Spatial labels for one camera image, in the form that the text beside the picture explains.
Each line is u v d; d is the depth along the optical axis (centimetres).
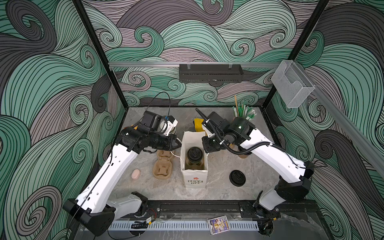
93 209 36
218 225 68
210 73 95
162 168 85
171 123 60
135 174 83
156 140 54
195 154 80
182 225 70
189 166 83
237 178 81
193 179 69
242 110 94
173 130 86
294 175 40
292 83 80
